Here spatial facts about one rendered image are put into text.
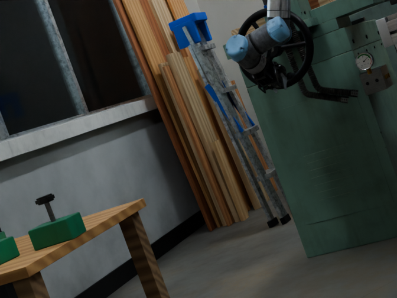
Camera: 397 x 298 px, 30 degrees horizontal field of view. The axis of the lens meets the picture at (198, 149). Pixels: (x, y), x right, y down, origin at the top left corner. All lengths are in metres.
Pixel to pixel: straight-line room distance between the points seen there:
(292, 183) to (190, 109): 1.47
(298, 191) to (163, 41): 2.00
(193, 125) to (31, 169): 1.20
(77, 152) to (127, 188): 0.43
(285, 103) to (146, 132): 1.64
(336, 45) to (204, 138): 1.65
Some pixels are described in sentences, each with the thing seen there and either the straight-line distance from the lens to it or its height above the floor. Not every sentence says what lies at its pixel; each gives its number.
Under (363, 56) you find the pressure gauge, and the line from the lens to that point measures 2.69.
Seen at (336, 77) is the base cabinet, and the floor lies 0.64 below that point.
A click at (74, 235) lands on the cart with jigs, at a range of 1.73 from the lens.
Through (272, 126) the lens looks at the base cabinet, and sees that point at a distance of 2.88.
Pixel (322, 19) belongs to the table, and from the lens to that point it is 2.78.
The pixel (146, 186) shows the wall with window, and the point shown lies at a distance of 4.18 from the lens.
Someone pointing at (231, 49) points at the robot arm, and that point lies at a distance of 2.30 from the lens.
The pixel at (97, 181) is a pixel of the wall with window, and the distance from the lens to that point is 3.81.
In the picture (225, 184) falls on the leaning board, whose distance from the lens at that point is 4.28.
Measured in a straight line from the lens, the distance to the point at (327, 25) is 2.78.
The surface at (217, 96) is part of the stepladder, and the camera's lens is 3.77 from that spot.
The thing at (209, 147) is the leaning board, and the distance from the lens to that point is 4.26.
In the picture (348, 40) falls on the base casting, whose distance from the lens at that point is 2.76.
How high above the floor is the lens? 0.72
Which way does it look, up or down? 3 degrees down
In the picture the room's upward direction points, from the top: 20 degrees counter-clockwise
